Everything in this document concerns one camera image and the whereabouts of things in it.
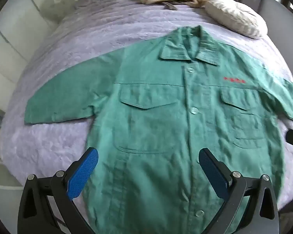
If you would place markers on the white wardrobe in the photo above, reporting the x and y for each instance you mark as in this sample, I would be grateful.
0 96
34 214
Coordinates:
12 36

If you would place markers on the white standing fan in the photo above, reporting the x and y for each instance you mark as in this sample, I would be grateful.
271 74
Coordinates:
53 4

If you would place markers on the purple fluffy blanket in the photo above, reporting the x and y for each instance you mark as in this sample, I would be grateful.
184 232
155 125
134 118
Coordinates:
95 29

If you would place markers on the dark cloth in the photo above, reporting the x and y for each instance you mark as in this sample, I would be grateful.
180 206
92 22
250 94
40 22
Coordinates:
170 5

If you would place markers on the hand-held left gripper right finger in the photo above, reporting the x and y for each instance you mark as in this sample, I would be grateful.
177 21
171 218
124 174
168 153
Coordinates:
211 173

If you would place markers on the white pillow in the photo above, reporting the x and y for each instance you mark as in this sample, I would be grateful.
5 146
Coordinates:
236 14

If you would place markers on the green button-up shirt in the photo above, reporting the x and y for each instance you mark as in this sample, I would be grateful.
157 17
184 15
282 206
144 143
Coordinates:
161 117

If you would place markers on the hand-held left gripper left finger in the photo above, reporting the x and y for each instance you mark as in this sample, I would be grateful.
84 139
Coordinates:
84 170

